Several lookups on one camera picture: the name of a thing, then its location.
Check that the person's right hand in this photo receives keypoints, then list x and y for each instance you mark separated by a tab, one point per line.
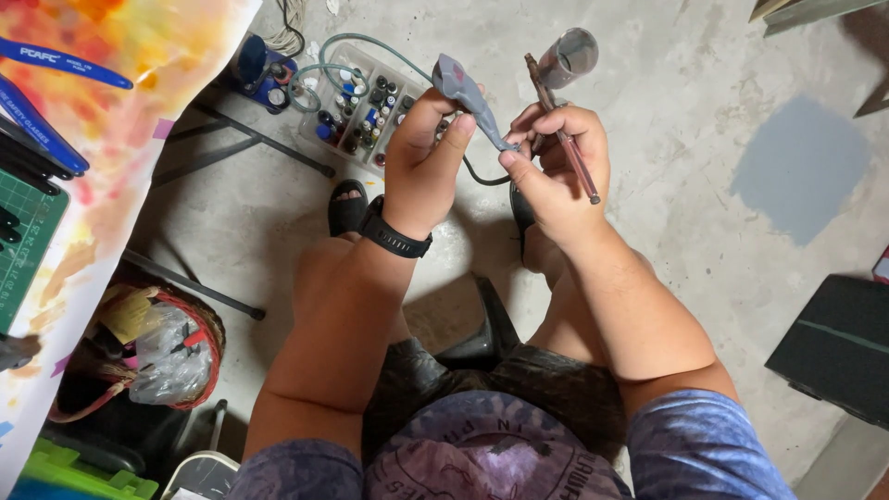
569	173

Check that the person's left hand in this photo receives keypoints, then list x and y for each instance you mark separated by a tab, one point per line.
410	173

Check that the gray model figure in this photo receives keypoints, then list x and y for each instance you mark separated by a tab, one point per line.
467	90

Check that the airbrush with metal cup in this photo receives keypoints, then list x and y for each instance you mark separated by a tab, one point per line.
566	59

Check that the black sandal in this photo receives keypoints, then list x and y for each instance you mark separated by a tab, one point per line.
521	212
347	205

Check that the black smartwatch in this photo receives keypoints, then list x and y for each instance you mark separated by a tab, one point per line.
392	236

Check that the clear tray of paint bottles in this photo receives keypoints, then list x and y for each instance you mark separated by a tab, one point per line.
361	104

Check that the person's left leg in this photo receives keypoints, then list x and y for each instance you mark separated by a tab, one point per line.
326	264

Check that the person's leg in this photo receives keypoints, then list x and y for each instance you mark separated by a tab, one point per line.
569	319
326	264

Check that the person's right leg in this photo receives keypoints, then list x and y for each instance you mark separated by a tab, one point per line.
569	319

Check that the black folding table legs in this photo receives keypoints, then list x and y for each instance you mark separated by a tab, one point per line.
243	139

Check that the blue air compressor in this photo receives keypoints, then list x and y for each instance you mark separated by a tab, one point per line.
260	76

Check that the black stool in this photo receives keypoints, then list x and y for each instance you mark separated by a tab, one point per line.
490	333

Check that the person's dark shorts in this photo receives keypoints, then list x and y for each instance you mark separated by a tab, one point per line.
555	389

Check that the red-rimmed wicker basket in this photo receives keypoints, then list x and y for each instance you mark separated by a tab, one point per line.
208	340

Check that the person's purple printed shirt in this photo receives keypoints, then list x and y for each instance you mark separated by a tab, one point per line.
486	451

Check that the wooden boards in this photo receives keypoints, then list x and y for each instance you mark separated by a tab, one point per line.
812	10

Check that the paint-stained paper sheet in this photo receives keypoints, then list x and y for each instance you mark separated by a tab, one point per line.
139	62

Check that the clear plastic bag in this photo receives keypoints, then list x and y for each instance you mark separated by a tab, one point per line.
170	361

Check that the black box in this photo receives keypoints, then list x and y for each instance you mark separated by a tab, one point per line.
833	347

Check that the white bucket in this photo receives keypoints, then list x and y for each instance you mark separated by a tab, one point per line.
205	476

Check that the green cutting mat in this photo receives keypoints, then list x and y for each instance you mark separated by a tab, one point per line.
28	236

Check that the black bin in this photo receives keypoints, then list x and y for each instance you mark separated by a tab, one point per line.
97	423

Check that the green plastic crate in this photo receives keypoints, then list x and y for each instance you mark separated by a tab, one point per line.
69	476

